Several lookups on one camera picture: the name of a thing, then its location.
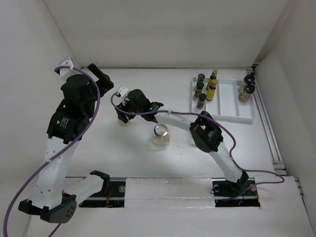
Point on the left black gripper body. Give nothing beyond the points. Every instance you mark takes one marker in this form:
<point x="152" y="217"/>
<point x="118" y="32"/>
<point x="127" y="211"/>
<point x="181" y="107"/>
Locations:
<point x="92" y="101"/>

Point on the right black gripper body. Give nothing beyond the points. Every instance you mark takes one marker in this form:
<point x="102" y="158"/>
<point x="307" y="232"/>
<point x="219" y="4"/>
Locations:
<point x="129" y="107"/>

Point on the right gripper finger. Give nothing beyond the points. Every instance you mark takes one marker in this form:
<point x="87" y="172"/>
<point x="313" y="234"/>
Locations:
<point x="122" y="116"/>
<point x="152" y="107"/>

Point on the small spice bottle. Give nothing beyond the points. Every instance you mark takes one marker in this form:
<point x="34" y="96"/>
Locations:
<point x="201" y="101"/>
<point x="201" y="77"/>
<point x="198" y="89"/>

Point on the yellow-label bottle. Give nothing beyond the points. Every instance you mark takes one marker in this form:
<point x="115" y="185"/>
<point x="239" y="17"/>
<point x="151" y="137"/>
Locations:
<point x="211" y="90"/>
<point x="212" y="76"/>

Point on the black-cap jar front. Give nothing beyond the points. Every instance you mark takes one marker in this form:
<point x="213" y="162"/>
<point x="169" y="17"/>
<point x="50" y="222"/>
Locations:
<point x="246" y="93"/>

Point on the black-cap jar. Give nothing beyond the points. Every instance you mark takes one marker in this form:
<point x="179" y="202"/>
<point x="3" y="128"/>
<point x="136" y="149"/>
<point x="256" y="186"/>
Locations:
<point x="121" y="123"/>
<point x="246" y="93"/>
<point x="249" y="79"/>

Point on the black-cap jar back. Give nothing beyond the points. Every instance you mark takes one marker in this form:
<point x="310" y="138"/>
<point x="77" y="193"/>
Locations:
<point x="249" y="79"/>

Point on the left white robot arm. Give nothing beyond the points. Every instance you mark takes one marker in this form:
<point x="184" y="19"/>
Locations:
<point x="73" y="117"/>

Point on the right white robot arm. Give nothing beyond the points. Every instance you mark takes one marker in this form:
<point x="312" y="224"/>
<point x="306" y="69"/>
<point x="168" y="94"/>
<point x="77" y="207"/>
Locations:
<point x="206" y="134"/>

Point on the open glass jar left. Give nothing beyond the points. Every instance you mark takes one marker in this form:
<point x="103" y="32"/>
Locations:
<point x="161" y="136"/>

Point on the white divided organizer tray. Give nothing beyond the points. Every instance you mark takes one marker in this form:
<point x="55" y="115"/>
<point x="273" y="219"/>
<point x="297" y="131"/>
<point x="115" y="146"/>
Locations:
<point x="225" y="105"/>

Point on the white foam block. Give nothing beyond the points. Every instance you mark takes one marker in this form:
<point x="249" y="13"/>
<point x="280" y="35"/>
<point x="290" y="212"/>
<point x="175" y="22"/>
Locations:
<point x="173" y="193"/>

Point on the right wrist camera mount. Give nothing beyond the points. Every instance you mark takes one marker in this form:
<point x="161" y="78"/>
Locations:
<point x="122" y="92"/>

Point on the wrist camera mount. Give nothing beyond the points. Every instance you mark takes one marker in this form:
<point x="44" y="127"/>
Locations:
<point x="122" y="92"/>
<point x="68" y="62"/>

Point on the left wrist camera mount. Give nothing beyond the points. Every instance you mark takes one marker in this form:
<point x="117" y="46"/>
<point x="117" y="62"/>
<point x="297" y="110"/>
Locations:
<point x="68" y="62"/>

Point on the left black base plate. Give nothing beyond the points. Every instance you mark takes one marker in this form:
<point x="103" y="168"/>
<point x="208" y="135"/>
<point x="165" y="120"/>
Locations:
<point x="113" y="198"/>

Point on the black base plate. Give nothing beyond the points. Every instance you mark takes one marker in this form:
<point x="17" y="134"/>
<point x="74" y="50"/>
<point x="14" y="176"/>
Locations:
<point x="237" y="195"/>
<point x="113" y="198"/>

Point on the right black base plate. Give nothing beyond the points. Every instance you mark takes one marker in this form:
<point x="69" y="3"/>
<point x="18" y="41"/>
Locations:
<point x="237" y="195"/>

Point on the aluminium rail right side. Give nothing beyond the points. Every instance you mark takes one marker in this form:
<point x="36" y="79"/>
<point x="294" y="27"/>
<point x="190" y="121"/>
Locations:
<point x="262" y="139"/>

